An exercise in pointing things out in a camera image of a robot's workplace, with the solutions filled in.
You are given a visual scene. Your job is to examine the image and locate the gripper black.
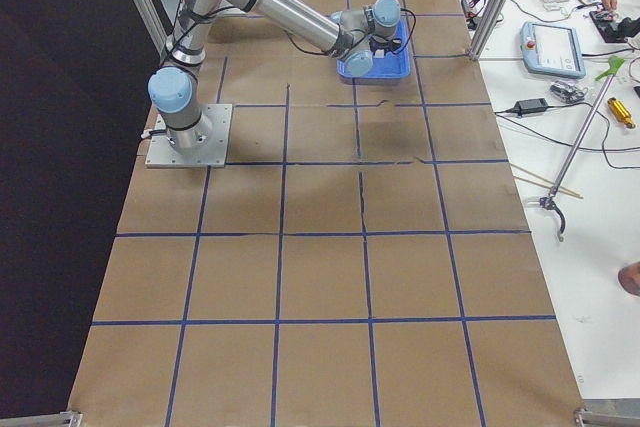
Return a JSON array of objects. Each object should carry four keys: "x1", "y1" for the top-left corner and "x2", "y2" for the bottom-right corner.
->
[{"x1": 369, "y1": 35, "x2": 403, "y2": 55}]

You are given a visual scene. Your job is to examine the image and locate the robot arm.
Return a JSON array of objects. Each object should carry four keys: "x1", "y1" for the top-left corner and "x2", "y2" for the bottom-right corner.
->
[{"x1": 148, "y1": 0, "x2": 402, "y2": 155}]

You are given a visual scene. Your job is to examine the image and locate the blue plastic tray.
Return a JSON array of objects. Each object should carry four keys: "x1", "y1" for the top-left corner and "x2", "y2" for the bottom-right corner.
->
[{"x1": 336, "y1": 19, "x2": 411, "y2": 85}]

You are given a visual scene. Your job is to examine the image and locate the black power adapter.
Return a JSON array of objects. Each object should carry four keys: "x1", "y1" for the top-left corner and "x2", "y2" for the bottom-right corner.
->
[{"x1": 513, "y1": 98, "x2": 549, "y2": 117}]

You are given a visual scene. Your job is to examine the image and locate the teach pendant tablet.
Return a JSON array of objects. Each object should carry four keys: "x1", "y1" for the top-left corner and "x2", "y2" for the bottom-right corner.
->
[{"x1": 520, "y1": 22, "x2": 586, "y2": 79}]

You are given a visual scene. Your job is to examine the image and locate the yellow metal tool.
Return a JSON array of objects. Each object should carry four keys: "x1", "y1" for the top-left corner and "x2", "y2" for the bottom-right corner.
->
[{"x1": 607, "y1": 97, "x2": 636, "y2": 129}]

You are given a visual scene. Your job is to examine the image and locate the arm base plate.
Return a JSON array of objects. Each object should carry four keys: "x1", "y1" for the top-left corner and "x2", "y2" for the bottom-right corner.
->
[{"x1": 145, "y1": 104, "x2": 233, "y2": 168}]

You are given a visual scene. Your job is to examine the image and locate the green handled reach grabber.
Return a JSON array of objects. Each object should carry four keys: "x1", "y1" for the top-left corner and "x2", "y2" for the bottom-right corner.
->
[{"x1": 538, "y1": 55, "x2": 625, "y2": 242}]

